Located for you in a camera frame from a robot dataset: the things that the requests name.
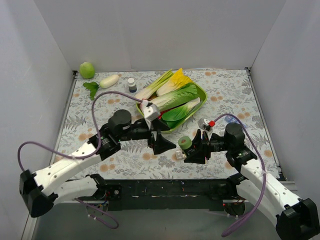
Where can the yellow napa cabbage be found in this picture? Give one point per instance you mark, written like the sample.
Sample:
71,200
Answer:
176,81

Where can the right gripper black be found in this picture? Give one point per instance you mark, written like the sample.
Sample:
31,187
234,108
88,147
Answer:
205,147

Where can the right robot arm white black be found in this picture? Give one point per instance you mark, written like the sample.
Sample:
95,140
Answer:
294,218

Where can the white blue pill bottle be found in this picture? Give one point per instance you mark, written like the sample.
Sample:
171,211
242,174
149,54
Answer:
132,86

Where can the green plastic tray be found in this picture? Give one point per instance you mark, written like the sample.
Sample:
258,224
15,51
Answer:
201,94

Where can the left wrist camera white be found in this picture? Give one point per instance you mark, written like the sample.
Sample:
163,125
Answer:
150,111

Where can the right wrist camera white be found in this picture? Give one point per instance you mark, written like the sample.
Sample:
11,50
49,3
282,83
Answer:
205,124

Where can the bok choy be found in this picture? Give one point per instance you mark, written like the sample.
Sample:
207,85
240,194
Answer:
178,114

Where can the blue pill blister pack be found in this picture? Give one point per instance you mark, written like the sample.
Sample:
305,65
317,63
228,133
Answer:
230,119

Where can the white radish with leaves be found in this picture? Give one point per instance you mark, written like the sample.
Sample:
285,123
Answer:
105,83

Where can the leek white green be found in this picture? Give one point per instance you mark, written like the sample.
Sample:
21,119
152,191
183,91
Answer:
148,91

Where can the clear weekly pill organizer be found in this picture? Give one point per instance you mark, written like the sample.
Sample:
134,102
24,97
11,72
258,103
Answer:
179,154

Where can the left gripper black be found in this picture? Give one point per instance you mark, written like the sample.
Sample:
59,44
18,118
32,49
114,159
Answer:
152,137

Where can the red chili peppers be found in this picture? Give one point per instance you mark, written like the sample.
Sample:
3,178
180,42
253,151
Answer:
161,114

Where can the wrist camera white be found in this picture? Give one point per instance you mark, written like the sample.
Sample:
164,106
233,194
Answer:
205,124
150,111

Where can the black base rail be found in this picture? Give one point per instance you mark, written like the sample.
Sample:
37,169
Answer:
168,194

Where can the green napa cabbage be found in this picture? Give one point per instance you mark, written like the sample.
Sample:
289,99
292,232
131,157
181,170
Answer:
176,98

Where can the green pill bottle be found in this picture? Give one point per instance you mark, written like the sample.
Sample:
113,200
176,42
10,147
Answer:
186,145

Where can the floral patterned table mat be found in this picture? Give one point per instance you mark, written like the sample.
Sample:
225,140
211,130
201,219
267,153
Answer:
228,91

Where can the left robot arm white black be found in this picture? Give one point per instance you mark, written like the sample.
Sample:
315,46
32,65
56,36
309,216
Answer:
42,189

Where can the green round cabbage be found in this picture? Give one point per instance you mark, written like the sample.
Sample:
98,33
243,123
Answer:
87,70

